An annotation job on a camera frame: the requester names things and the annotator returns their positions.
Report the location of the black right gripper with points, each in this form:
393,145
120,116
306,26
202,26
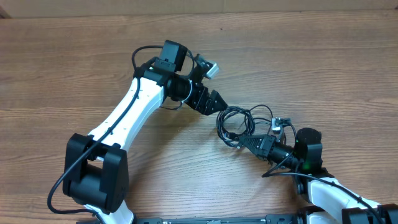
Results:
265,148

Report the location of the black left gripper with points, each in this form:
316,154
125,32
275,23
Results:
207,108

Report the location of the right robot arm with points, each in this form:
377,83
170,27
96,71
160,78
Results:
330,201

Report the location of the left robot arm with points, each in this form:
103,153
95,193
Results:
96,172

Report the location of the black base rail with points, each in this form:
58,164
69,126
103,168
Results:
214,220

